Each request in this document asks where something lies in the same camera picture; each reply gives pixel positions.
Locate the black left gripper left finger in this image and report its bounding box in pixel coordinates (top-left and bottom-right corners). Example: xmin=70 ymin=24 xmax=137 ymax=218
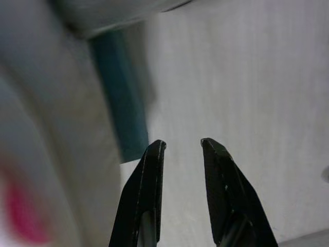
xmin=108 ymin=139 xmax=168 ymax=247

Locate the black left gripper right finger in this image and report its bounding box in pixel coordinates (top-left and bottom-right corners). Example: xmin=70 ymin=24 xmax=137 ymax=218
xmin=200 ymin=137 xmax=280 ymax=247

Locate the dark blue bed base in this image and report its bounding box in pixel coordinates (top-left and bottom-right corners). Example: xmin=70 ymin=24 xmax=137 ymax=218
xmin=88 ymin=29 xmax=150 ymax=165

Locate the cream cartoon-print comforter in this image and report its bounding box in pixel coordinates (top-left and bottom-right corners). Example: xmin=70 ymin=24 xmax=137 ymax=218
xmin=0 ymin=77 xmax=83 ymax=247

